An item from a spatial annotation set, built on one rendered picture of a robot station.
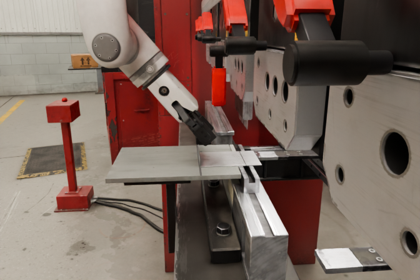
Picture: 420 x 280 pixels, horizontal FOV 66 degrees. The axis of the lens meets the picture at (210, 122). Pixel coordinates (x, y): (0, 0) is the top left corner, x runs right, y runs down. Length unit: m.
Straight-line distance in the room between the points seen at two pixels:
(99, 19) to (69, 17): 7.15
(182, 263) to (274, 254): 0.17
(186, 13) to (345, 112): 1.38
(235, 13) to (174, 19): 1.18
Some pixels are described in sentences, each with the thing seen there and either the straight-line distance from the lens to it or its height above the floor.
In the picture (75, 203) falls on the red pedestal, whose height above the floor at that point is 0.06.
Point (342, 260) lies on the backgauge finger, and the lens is 0.45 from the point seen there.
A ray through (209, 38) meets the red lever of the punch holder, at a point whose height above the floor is 1.26.
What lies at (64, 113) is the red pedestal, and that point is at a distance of 2.43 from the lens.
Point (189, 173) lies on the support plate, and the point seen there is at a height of 1.00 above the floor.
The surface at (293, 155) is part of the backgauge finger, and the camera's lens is 0.75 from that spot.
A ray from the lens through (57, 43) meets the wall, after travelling 7.75.
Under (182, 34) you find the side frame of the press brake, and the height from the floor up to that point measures 1.27.
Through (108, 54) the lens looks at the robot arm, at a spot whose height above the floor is 1.24.
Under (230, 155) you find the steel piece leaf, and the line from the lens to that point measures 0.74.
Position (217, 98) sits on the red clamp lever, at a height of 1.17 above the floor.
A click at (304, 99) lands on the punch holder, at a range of 0.25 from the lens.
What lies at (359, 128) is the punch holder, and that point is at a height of 1.22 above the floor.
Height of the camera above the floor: 1.27
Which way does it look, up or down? 15 degrees down
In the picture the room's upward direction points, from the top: straight up
